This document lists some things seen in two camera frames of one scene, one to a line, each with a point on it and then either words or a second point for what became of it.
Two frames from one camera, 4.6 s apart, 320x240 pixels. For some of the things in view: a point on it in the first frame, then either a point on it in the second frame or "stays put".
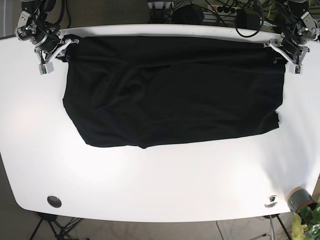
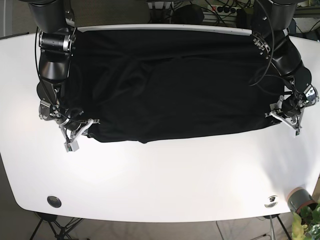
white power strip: (224, 10) stays put
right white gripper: (294, 63) to (293, 121)
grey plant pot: (299, 197) stays put
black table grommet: (54, 201) stays put
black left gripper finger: (63, 57) to (91, 135)
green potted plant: (306, 225) stays put
